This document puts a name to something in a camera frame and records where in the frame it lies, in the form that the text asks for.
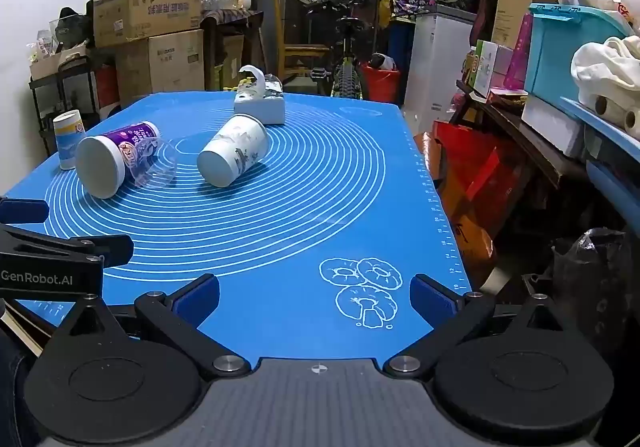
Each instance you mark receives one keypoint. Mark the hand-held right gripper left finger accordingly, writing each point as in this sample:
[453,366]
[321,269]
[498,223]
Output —
[197,301]

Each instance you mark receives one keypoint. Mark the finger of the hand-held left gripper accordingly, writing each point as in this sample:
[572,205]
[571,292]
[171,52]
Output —
[115,247]
[25,211]

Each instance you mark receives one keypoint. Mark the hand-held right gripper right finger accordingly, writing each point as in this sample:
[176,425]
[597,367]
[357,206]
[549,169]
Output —
[434,301]

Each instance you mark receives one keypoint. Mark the white cup with purple label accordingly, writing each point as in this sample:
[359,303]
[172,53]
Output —
[102,167]

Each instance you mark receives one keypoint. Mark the small white cup blue label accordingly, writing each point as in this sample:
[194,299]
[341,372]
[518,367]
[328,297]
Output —
[67,142]

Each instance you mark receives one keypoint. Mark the clear plastic cup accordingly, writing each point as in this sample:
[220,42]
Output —
[159,167]

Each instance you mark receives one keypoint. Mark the white cup with landscape print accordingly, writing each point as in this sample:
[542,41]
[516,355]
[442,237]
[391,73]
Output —
[230,152]

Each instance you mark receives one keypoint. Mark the red and orange bags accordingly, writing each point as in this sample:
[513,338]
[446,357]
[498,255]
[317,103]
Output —
[465,187]

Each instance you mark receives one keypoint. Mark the black metal shelf rack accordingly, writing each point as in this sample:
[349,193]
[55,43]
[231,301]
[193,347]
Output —
[75,87]

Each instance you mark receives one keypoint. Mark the blue silicone baking mat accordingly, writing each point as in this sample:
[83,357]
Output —
[300,207]

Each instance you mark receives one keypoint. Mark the black plastic bag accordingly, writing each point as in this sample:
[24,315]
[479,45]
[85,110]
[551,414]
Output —
[590,277]

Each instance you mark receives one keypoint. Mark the plain brown cardboard box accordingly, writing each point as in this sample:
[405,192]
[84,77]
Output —
[162,67]

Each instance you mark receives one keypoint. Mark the white flat box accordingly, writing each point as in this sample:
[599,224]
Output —
[550,124]

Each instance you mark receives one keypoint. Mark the red bucket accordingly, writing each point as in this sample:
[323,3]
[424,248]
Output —
[381,83]

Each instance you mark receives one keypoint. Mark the large printed cardboard box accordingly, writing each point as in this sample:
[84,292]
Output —
[145,14]

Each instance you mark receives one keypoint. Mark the white and green box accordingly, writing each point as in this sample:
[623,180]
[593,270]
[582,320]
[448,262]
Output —
[484,69]

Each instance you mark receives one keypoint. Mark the white chest freezer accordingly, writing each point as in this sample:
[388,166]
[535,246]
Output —
[437,62]

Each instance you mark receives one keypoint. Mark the dark wooden side table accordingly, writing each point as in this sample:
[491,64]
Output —
[230,17]

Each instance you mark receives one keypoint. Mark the pink box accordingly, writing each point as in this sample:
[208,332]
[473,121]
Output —
[519,57]

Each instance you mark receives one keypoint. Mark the black bicycle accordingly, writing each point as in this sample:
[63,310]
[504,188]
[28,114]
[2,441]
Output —
[345,57]

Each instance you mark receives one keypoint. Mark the wooden chair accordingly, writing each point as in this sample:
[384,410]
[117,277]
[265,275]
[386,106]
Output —
[300,52]

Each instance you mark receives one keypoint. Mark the light blue storage bin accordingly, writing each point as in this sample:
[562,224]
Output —
[555,52]

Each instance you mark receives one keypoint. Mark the white cloth bundle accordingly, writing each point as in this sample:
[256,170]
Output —
[607,72]

